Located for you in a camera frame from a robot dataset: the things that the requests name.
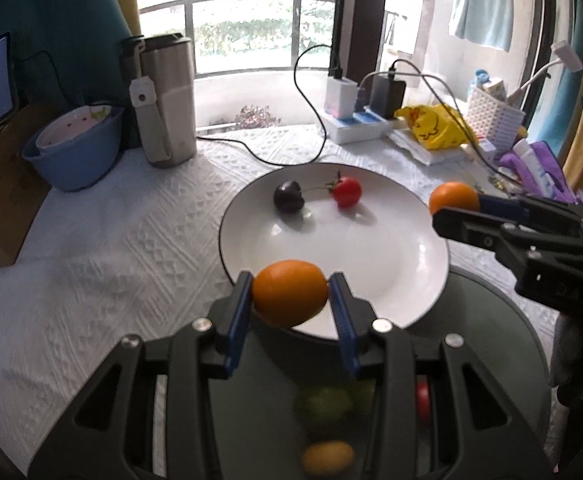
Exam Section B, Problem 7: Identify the red cherry tomato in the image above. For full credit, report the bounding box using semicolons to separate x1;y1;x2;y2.
332;170;363;209

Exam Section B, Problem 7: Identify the black charger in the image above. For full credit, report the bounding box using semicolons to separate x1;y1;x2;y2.
369;76;406;119

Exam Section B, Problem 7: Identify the yellow duck print bag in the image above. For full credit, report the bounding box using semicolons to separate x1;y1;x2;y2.
394;105;478;152

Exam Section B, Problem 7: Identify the black power cable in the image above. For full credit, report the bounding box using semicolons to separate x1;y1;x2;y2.
195;44;342;167

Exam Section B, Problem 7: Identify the large orange kumquat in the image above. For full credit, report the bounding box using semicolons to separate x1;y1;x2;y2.
251;259;329;327

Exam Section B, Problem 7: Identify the red fruit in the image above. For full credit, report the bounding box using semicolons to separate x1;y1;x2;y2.
416;381;432;422

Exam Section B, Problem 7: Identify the white textured tablecloth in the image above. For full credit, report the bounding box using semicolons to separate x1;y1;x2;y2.
0;124;572;480

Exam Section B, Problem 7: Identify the white paper stack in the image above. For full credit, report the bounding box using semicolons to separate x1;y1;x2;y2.
387;130;477;167

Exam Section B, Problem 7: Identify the white power strip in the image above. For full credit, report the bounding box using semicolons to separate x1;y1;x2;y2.
319;107;412;145

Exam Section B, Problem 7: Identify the person's right hand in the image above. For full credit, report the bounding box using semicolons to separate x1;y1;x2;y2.
551;311;583;389

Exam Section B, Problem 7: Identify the purple pouch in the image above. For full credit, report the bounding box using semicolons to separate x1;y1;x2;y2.
499;141;583;208

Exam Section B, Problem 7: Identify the light blue hanging towel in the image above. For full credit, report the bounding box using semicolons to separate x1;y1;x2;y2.
448;0;515;53

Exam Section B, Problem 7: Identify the green fruit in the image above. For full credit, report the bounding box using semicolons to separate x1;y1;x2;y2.
294;384;356;426

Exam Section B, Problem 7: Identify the white charger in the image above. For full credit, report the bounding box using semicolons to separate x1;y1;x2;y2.
324;76;358;117

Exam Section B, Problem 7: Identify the blue plastic basin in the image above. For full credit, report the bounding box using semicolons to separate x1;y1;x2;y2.
22;105;125;193

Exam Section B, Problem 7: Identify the pink white bowl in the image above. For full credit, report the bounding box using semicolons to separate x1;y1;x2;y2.
36;105;113;151

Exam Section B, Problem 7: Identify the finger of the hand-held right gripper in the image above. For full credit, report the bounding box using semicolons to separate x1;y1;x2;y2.
477;194;583;225
431;207;522;262

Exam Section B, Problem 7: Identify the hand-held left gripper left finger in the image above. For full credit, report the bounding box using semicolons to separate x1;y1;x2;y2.
28;270;253;480

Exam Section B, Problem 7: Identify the white plastic basket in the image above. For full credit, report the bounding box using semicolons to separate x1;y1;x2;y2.
466;85;527;151

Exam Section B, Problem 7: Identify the dark green round tray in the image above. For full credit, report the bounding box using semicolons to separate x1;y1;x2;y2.
206;265;553;480

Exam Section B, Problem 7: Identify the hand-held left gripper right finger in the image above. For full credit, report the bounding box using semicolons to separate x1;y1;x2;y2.
328;272;556;480

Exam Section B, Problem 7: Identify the white gooseneck lamp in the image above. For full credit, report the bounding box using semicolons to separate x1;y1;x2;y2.
507;40;583;106

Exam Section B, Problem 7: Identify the white round plate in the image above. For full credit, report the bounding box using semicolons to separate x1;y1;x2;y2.
218;162;450;342

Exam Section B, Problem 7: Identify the blue bottle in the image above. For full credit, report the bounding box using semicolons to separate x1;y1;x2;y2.
469;69;490;98

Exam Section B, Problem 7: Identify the dark cherry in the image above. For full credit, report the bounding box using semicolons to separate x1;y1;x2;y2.
273;180;305;214

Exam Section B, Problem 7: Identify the balcony railing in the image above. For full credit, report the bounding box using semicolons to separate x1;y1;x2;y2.
138;0;338;75

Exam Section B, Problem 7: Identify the teal curtain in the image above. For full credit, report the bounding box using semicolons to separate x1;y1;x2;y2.
0;0;137;151

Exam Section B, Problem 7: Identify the steel thermos mug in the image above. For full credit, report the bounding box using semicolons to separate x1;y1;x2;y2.
121;33;198;169

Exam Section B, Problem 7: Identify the small orange kumquat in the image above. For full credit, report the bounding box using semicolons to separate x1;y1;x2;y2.
429;181;481;217

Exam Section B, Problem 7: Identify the yellow-orange kumquat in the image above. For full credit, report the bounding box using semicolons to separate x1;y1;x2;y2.
301;440;356;478

